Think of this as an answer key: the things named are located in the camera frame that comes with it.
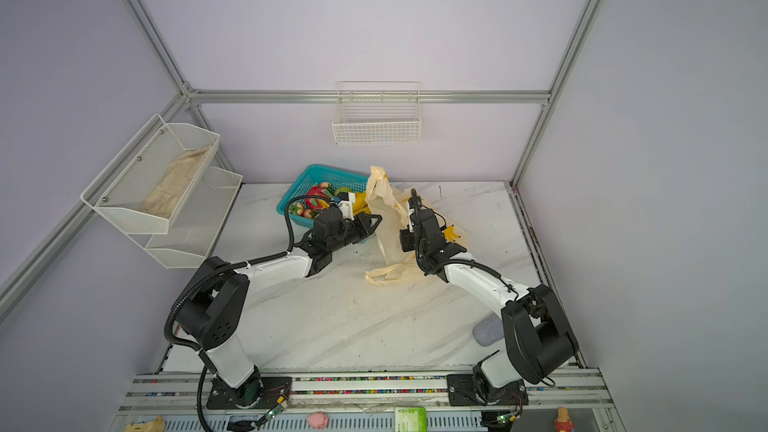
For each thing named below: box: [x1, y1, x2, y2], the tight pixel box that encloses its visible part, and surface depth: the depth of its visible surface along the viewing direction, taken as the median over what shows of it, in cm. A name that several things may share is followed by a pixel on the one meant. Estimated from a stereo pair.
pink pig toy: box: [308, 412, 329, 430], surface depth 70 cm
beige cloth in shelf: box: [140, 146, 211, 219], surface depth 81 cm
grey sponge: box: [472, 313, 504, 347], surface depth 82 cm
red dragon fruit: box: [305, 185, 331, 210], surface depth 106 cm
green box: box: [394, 407, 427, 432], surface depth 70 cm
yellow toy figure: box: [126, 416, 165, 432], surface depth 69 cm
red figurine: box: [554, 407, 575, 432], surface depth 70 cm
